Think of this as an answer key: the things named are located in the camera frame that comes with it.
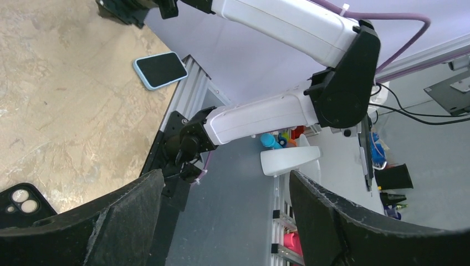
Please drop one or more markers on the black phone case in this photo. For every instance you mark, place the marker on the black phone case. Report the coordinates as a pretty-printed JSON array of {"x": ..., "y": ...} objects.
[{"x": 22, "y": 205}]

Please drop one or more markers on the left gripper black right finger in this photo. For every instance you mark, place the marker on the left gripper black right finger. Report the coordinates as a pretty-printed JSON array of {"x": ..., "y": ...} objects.
[{"x": 336, "y": 231}]

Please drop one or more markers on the white plastic container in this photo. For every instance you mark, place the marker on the white plastic container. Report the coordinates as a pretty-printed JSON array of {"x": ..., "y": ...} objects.
[{"x": 304, "y": 158}]

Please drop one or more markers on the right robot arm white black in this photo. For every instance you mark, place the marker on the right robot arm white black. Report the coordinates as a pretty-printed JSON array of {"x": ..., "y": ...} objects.
[{"x": 337, "y": 97}]

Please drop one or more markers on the teal bottle cap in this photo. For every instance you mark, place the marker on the teal bottle cap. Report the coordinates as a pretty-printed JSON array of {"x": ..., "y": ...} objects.
[{"x": 269, "y": 141}]

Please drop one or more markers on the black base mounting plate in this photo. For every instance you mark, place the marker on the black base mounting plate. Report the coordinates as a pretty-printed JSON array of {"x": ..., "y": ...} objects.
[{"x": 174, "y": 194}]

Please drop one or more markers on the light blue cased phone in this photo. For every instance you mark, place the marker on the light blue cased phone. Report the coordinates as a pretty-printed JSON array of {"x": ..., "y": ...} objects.
[{"x": 159, "y": 70}]

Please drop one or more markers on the aluminium frame rail front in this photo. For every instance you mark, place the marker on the aluminium frame rail front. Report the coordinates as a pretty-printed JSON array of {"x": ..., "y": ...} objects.
[{"x": 195, "y": 92}]

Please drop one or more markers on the black desk organiser box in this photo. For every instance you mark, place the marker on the black desk organiser box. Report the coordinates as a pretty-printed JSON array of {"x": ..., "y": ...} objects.
[{"x": 394, "y": 178}]

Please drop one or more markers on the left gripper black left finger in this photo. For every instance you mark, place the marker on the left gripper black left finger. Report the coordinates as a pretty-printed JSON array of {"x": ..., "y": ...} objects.
[{"x": 114, "y": 229}]

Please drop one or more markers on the pink item under table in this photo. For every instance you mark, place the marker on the pink item under table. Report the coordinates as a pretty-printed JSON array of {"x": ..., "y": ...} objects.
[{"x": 292, "y": 241}]

